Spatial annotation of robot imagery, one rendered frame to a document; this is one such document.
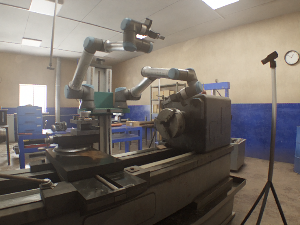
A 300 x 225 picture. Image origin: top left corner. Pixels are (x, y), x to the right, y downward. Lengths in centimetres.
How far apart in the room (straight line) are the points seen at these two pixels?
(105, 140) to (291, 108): 389
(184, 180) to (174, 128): 41
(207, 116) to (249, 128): 335
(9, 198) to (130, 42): 106
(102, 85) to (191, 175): 161
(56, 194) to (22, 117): 222
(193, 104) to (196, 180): 61
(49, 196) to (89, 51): 128
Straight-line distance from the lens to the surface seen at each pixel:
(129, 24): 125
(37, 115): 295
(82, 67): 181
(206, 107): 151
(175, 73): 134
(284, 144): 469
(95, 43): 169
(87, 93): 205
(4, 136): 99
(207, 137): 155
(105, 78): 245
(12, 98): 807
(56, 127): 295
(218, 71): 523
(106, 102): 234
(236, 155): 359
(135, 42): 123
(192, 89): 140
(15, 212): 83
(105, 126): 241
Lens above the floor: 122
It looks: 1 degrees down
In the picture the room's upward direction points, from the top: straight up
